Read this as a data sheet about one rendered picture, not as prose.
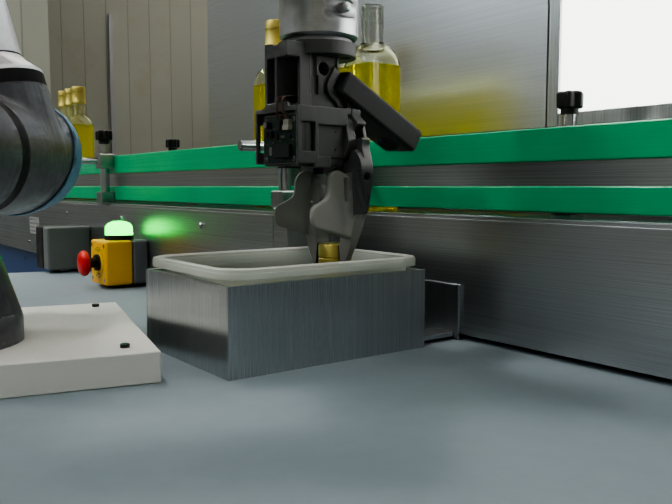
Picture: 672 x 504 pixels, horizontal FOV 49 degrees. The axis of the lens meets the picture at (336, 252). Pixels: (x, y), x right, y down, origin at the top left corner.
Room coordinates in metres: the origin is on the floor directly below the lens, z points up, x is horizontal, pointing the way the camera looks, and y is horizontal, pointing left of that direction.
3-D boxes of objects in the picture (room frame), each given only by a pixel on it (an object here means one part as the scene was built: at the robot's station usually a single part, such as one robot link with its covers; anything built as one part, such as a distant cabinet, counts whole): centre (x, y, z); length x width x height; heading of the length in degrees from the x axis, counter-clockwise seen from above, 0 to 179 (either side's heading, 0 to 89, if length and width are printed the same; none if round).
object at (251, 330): (0.75, 0.03, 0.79); 0.27 x 0.17 x 0.08; 127
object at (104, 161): (1.34, 0.44, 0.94); 0.07 x 0.04 x 0.13; 127
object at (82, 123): (1.92, 0.66, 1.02); 0.06 x 0.06 x 0.28; 37
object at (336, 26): (0.73, 0.01, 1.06); 0.08 x 0.08 x 0.05
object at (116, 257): (1.19, 0.35, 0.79); 0.07 x 0.07 x 0.07; 37
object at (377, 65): (0.98, -0.05, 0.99); 0.06 x 0.06 x 0.21; 37
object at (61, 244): (1.42, 0.52, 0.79); 0.08 x 0.08 x 0.08; 37
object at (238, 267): (0.74, 0.05, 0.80); 0.22 x 0.17 x 0.09; 127
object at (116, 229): (1.19, 0.35, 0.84); 0.04 x 0.04 x 0.03
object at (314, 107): (0.72, 0.02, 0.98); 0.09 x 0.08 x 0.12; 129
